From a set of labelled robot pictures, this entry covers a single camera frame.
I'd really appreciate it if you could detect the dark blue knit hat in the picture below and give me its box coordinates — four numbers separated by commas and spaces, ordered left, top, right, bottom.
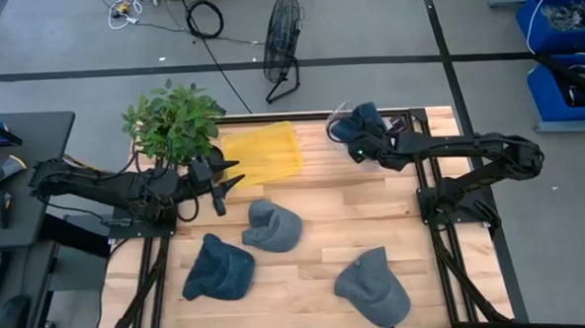
328, 101, 387, 144
179, 230, 258, 303

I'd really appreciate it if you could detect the black aluminium table frame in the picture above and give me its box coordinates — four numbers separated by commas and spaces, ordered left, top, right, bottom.
86, 102, 517, 328

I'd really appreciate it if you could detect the coiled black cable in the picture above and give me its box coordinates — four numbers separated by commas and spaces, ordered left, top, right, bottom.
184, 0, 225, 41

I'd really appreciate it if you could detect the yellow cable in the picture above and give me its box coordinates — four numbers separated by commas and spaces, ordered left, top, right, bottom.
62, 151, 107, 176

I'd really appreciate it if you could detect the black floor fan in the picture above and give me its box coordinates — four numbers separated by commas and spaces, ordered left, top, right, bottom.
260, 0, 309, 106

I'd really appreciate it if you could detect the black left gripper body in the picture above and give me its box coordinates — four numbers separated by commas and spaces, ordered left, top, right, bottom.
187, 154, 227, 219

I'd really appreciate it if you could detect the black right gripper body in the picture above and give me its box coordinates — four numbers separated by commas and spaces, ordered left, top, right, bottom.
348, 127, 415, 175

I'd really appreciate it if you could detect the black desk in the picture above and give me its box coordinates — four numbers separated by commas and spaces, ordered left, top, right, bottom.
0, 110, 86, 328

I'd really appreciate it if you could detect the white cable bundle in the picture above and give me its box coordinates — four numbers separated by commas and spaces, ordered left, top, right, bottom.
100, 0, 161, 32

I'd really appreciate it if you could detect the blue storage bin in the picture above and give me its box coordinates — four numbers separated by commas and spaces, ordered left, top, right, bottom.
525, 53, 585, 124
514, 0, 585, 57

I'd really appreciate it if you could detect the clear plastic bin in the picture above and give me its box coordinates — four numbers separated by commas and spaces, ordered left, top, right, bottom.
323, 99, 412, 176

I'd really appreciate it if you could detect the black computer mouse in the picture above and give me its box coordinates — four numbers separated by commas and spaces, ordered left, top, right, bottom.
0, 293, 33, 328

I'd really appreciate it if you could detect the long black floor cable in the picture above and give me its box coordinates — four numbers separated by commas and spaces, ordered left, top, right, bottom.
181, 0, 272, 119

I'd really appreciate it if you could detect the potted green plant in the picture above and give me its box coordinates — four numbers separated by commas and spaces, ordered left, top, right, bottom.
119, 76, 229, 188

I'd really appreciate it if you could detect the grey knit cap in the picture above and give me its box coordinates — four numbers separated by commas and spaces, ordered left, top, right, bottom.
331, 244, 413, 328
239, 197, 305, 255

